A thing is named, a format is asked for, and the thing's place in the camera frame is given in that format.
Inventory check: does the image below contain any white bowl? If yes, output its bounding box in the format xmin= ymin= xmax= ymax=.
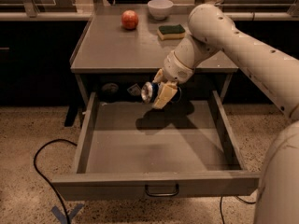
xmin=148 ymin=0 xmax=174 ymax=20

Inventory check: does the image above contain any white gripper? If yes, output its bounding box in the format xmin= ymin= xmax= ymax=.
xmin=152 ymin=50 xmax=194 ymax=109

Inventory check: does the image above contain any green yellow sponge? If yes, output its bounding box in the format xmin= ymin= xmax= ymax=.
xmin=157 ymin=24 xmax=185 ymax=40

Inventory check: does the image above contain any round dark object under table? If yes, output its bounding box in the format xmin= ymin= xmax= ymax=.
xmin=101 ymin=83 xmax=119 ymax=97

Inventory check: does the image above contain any grey open top drawer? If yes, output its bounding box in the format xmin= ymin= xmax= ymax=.
xmin=52 ymin=92 xmax=259 ymax=201

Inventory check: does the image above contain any black floor cable left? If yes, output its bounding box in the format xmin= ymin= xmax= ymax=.
xmin=33 ymin=138 xmax=78 ymax=224

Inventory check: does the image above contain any blue pepsi can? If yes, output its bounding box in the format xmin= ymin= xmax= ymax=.
xmin=140 ymin=81 xmax=183 ymax=105

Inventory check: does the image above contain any black drawer handle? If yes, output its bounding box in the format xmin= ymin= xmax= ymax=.
xmin=145 ymin=184 xmax=179 ymax=198

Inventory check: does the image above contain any red apple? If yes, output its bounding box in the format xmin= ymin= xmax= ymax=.
xmin=121 ymin=10 xmax=139 ymax=30

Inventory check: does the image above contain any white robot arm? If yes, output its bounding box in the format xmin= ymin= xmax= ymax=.
xmin=153 ymin=4 xmax=299 ymax=224

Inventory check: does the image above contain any white tag card left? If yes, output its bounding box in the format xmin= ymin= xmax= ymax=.
xmin=127 ymin=83 xmax=141 ymax=96

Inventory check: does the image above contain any blue tape floor mark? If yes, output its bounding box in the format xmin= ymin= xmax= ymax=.
xmin=51 ymin=203 xmax=84 ymax=224

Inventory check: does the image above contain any black floor cable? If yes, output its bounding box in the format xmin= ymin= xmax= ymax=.
xmin=219 ymin=195 xmax=257 ymax=224
xmin=33 ymin=138 xmax=78 ymax=224

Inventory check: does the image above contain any black floor cable right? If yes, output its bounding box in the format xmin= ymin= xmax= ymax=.
xmin=219 ymin=195 xmax=257 ymax=224

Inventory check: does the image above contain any grey cabinet table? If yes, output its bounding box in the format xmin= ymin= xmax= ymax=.
xmin=69 ymin=4 xmax=241 ymax=109

